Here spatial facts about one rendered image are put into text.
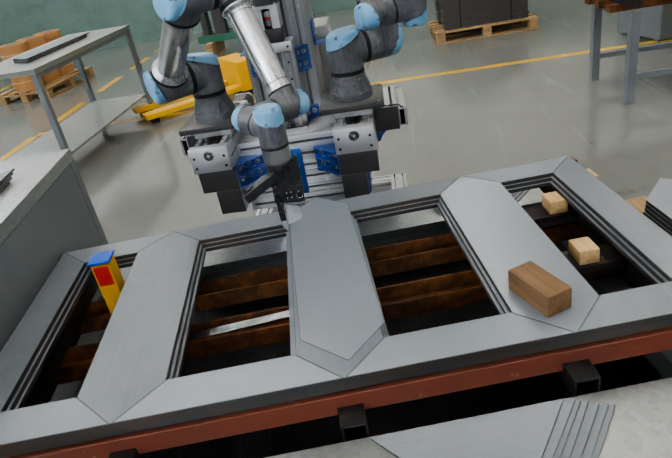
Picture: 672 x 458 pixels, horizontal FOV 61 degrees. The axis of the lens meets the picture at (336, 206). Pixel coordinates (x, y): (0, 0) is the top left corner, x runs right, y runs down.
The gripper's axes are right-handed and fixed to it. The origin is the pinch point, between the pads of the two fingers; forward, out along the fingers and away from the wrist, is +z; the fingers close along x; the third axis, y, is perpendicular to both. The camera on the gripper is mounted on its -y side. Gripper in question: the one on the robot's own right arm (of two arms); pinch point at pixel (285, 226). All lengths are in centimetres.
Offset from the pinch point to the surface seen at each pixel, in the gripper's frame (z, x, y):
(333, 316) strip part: 0.5, -43.5, 9.8
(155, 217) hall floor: 87, 209, -104
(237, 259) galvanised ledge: 17.6, 16.8, -19.1
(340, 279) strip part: 0.5, -30.1, 12.7
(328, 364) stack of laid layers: 1, -58, 7
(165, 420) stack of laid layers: 2, -62, -24
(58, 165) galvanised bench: -18, 37, -71
